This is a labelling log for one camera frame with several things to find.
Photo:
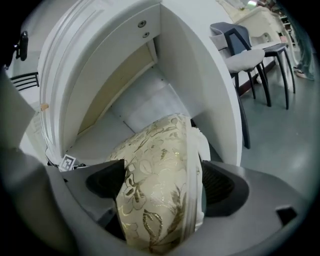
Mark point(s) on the grey cushioned dark chair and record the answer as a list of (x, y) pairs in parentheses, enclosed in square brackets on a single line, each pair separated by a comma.
[(243, 61)]

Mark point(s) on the cream ornate dressing table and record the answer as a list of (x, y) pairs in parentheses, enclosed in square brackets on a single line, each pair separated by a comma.
[(265, 20)]

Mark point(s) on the white table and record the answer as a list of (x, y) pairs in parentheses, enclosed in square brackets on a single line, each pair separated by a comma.
[(200, 75)]

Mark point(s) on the black mounted device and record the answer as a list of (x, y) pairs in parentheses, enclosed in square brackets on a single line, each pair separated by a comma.
[(23, 46)]

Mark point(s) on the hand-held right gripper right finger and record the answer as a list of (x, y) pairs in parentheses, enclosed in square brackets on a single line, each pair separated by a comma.
[(220, 190)]

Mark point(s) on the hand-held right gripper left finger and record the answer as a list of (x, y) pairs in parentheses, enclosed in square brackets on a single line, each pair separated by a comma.
[(102, 181)]

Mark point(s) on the dark woven stool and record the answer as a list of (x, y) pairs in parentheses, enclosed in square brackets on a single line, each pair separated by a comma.
[(275, 48)]

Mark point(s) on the metal screw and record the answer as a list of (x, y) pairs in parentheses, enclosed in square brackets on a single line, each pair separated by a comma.
[(142, 23), (145, 34)]

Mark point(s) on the black slatted chair back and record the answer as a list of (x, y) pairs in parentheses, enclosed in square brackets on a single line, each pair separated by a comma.
[(26, 81)]

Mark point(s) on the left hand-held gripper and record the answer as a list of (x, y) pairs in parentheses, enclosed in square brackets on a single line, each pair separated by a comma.
[(67, 163)]

